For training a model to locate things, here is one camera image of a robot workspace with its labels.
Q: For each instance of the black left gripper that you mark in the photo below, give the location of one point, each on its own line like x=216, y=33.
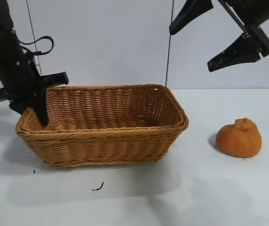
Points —
x=17, y=75

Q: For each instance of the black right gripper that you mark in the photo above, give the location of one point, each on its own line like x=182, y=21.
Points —
x=254, y=11

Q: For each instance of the tan woven wicker basket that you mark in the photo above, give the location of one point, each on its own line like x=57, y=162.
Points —
x=101, y=146

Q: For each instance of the orange soft toy fruit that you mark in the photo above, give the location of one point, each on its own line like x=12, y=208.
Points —
x=238, y=141

